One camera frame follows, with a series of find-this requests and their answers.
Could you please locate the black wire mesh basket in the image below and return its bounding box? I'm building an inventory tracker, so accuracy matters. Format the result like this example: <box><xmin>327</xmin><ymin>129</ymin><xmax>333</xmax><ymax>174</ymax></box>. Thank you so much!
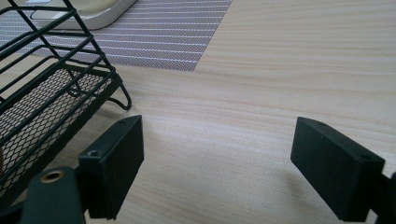
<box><xmin>0</xmin><ymin>0</ymin><xmax>133</xmax><ymax>213</ymax></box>

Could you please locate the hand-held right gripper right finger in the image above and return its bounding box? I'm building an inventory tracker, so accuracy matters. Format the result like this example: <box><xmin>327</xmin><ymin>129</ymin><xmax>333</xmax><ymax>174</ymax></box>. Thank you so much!
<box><xmin>290</xmin><ymin>116</ymin><xmax>386</xmax><ymax>223</ymax></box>

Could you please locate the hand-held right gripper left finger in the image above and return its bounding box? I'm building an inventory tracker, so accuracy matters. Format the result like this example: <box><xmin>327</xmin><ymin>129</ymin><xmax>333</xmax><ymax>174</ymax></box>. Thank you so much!
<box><xmin>76</xmin><ymin>114</ymin><xmax>145</xmax><ymax>220</ymax></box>

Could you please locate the white square plate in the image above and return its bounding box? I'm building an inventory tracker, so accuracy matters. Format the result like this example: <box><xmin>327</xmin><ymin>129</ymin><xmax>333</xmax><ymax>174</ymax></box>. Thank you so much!
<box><xmin>29</xmin><ymin>0</ymin><xmax>138</xmax><ymax>31</ymax></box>

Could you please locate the grey striped placemat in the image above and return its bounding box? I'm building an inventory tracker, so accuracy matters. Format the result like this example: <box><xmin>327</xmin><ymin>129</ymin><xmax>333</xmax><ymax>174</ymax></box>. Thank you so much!
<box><xmin>0</xmin><ymin>0</ymin><xmax>233</xmax><ymax>73</ymax></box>

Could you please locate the cream bowl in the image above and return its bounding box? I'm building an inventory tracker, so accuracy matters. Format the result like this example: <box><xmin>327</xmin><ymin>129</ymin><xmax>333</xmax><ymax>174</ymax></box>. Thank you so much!
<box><xmin>66</xmin><ymin>0</ymin><xmax>120</xmax><ymax>15</ymax></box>

